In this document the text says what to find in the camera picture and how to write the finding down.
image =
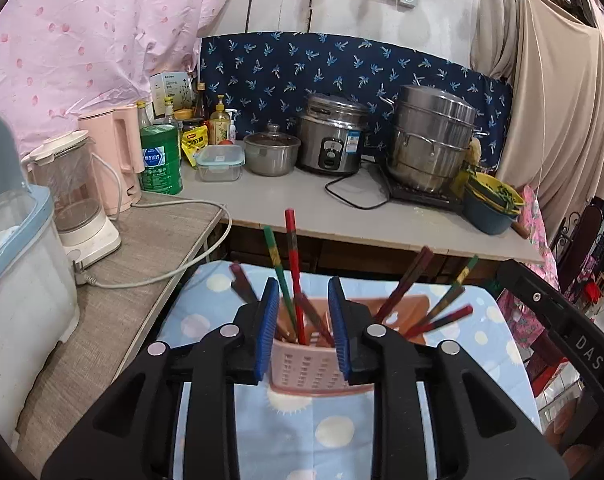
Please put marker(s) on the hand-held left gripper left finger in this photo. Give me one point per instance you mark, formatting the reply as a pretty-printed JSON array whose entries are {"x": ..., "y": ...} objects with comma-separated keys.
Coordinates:
[{"x": 264, "y": 330}]

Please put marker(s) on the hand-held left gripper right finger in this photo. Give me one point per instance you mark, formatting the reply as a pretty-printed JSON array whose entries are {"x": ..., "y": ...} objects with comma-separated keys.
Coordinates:
[{"x": 339, "y": 330}]

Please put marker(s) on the dark red chopstick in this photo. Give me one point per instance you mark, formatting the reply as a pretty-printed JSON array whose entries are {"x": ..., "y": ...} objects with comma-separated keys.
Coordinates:
[
  {"x": 399, "y": 287},
  {"x": 317, "y": 317}
]

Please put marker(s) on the dark maroon chopstick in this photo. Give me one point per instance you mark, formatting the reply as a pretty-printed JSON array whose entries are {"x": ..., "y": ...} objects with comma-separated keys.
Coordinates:
[
  {"x": 247, "y": 285},
  {"x": 412, "y": 275}
]

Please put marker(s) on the pink perforated utensil holder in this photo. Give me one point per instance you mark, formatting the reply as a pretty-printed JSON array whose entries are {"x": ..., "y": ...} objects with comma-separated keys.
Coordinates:
[{"x": 302, "y": 365}]

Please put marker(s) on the green chopstick gold band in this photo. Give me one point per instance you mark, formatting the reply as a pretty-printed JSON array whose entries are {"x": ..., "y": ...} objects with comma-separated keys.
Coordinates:
[
  {"x": 277, "y": 270},
  {"x": 462, "y": 272}
]

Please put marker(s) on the brown chopstick gold band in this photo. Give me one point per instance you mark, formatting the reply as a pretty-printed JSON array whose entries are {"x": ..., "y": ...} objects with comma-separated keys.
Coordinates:
[{"x": 444, "y": 305}]

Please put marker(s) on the person's right hand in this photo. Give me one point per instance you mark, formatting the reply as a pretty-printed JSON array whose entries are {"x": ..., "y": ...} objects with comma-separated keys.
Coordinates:
[{"x": 564, "y": 430}]

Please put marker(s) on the dark metal chair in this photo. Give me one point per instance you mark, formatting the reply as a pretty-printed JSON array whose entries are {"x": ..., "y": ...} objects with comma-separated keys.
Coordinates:
[{"x": 579, "y": 240}]

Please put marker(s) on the blue spotted tablecloth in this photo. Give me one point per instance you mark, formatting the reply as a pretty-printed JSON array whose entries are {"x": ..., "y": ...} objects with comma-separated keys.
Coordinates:
[{"x": 302, "y": 440}]

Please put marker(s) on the pink pineapple print cloth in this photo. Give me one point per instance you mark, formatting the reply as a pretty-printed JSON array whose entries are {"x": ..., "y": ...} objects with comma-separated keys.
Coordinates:
[{"x": 532, "y": 240}]

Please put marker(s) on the black induction cooktop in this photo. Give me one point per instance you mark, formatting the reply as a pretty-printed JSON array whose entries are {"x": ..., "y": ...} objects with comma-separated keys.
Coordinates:
[{"x": 417, "y": 197}]

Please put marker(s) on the blue bowl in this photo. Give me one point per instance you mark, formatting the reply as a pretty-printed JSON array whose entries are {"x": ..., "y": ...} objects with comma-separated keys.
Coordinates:
[{"x": 487, "y": 215}]

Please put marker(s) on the glass container green lid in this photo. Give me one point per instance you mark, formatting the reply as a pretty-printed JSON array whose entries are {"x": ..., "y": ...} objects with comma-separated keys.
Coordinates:
[{"x": 219, "y": 162}]

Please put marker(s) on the small pot with glass lid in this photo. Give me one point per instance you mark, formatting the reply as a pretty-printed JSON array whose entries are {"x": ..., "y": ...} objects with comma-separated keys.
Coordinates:
[{"x": 272, "y": 155}]

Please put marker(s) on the yellow bowl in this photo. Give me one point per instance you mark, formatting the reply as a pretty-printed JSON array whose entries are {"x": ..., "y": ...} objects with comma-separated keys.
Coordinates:
[{"x": 497, "y": 192}]

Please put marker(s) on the stainless rice cooker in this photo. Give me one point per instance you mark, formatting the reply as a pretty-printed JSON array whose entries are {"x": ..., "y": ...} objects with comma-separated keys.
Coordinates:
[{"x": 332, "y": 135}]

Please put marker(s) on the green detergent bottle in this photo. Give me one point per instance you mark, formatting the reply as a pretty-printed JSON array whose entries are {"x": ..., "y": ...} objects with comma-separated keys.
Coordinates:
[{"x": 159, "y": 160}]

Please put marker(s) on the yellow seasoning packet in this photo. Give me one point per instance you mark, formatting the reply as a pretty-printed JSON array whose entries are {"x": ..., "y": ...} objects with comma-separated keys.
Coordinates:
[{"x": 192, "y": 142}]

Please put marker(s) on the stainless steamer pot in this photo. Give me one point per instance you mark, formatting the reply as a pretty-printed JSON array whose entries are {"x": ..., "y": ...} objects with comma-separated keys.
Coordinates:
[{"x": 427, "y": 145}]

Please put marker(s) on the yellow pump bottle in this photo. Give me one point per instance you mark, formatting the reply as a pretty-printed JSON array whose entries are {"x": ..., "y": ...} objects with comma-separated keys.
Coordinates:
[{"x": 219, "y": 125}]

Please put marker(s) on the pink electric kettle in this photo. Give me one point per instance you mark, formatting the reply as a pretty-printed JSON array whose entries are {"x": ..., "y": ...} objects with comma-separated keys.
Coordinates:
[{"x": 112, "y": 160}]

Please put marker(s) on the white blender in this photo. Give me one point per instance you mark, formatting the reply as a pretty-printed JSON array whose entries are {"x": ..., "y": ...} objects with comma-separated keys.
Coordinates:
[{"x": 77, "y": 195}]

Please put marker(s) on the dark sauce bottle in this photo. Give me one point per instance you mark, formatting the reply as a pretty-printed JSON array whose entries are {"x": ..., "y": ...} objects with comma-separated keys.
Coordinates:
[{"x": 199, "y": 102}]

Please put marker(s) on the white bin with blue lid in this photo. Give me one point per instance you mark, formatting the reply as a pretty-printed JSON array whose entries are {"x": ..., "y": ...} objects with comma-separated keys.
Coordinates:
[{"x": 22, "y": 285}]

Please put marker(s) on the white carton box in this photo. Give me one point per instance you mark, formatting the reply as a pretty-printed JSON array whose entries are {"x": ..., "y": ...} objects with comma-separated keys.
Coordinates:
[{"x": 169, "y": 92}]

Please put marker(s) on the beige hanging cloth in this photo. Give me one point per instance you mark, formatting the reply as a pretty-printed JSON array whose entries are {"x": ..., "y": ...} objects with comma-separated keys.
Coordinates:
[{"x": 557, "y": 85}]

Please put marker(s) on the navy leaf print cloth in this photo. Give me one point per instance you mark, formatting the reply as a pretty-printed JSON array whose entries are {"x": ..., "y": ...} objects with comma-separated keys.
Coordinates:
[{"x": 332, "y": 65}]

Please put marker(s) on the pink floral curtain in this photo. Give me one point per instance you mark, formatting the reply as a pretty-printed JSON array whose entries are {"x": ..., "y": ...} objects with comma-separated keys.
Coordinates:
[{"x": 107, "y": 35}]

